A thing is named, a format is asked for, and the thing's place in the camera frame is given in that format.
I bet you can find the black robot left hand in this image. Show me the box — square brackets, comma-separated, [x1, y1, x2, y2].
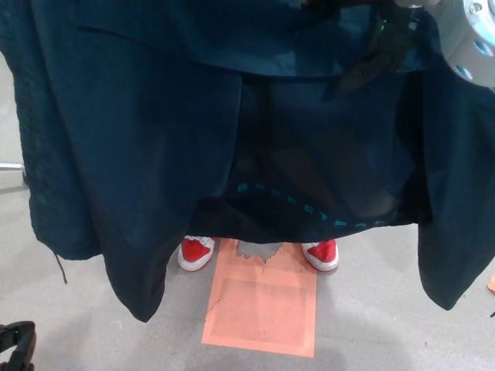
[0, 320, 38, 371]

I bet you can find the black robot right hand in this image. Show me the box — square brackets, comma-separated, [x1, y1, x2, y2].
[336, 18, 411, 94]

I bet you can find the dark teal coat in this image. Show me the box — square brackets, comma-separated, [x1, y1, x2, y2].
[0, 0, 495, 324]

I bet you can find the red white sneaker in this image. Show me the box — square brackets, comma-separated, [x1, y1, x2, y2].
[176, 235, 217, 271]
[301, 239, 340, 271]

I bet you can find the orange square floor marking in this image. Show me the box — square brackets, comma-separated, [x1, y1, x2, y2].
[200, 239, 317, 347]

